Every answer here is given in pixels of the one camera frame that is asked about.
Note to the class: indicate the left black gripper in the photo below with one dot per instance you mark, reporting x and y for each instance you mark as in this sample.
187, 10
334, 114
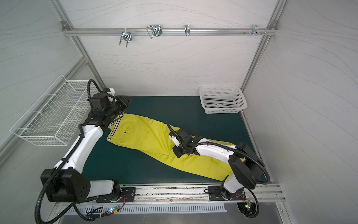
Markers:
123, 102

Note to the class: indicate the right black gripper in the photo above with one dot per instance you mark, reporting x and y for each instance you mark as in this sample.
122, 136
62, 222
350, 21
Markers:
179, 137

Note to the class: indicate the yellow long pants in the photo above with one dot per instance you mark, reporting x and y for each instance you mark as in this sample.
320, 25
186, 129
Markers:
152, 138

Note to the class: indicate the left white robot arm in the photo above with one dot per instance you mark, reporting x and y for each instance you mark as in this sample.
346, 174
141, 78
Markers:
65, 182

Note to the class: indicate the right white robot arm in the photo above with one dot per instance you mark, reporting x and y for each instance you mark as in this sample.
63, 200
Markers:
247, 168

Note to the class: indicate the white plastic perforated basket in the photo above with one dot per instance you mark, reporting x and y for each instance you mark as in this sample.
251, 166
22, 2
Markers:
222, 99

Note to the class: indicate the green table mat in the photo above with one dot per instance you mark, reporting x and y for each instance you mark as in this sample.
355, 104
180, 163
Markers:
108, 161

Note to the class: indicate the white slotted vent strip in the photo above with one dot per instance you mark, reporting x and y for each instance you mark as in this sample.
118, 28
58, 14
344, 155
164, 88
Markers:
190, 208

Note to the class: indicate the metal u-bolt clamp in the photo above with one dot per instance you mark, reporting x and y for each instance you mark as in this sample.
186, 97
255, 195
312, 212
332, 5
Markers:
154, 31
126, 38

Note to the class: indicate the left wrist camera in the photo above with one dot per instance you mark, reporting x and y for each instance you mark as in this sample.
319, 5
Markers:
109, 91

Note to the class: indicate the white wire wall basket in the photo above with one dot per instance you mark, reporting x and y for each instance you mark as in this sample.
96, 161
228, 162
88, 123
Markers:
53, 119

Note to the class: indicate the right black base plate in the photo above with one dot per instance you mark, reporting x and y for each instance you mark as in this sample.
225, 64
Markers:
217, 193

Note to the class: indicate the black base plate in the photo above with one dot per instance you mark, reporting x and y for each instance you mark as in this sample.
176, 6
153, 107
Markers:
127, 194
217, 193

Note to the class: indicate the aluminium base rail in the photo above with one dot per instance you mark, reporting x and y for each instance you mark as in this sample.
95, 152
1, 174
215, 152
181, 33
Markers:
179, 193

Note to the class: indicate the horizontal aluminium top rail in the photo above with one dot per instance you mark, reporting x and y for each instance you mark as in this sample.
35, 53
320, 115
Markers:
166, 32

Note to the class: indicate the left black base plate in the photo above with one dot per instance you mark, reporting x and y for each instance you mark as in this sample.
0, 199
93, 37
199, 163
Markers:
127, 194

